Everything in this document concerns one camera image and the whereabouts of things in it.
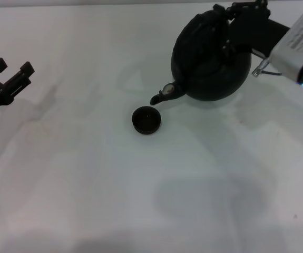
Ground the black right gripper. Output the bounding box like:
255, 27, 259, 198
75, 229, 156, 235
212, 0, 292, 65

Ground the black round teapot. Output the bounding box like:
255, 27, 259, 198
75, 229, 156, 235
150, 4, 253, 106

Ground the small dark teacup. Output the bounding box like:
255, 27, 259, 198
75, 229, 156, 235
131, 105, 163, 136

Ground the silver plug with thin cable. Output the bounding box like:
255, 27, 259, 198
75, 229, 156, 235
251, 57, 283, 77

